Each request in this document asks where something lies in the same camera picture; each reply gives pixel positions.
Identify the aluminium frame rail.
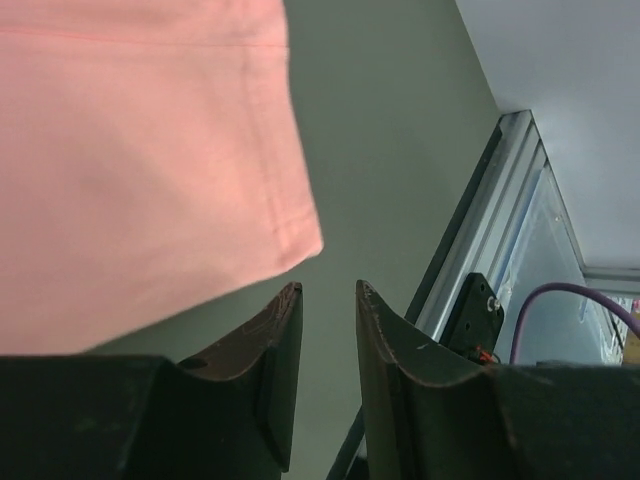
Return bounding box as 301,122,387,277
404,110,640,346

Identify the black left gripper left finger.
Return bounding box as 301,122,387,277
1,283,303,479

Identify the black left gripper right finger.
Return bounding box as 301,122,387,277
356,281,639,479

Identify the pink t shirt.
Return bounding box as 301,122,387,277
1,1,323,355

